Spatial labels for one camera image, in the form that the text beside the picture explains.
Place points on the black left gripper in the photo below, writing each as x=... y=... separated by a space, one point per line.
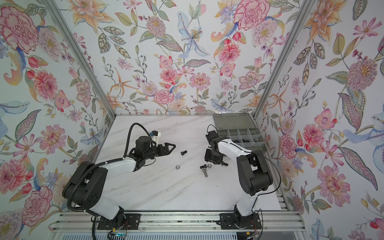
x=166 y=151

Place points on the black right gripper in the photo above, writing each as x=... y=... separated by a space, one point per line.
x=207 y=157

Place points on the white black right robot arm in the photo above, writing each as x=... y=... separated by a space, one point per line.
x=265 y=179

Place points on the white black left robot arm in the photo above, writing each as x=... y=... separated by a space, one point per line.
x=84 y=191

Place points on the silver bolt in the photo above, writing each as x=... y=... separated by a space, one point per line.
x=205 y=172

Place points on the grey plastic organizer box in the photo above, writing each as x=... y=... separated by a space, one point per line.
x=241 y=129

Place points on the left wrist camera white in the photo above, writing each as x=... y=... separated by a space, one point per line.
x=155 y=136

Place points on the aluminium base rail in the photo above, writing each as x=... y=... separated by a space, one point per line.
x=210 y=221

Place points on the aluminium corner post right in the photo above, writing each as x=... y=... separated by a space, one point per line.
x=303 y=13

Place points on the aluminium corner post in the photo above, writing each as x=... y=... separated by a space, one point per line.
x=78 y=53
x=303 y=13

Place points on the aluminium corner post left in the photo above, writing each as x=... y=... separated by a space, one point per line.
x=78 y=53

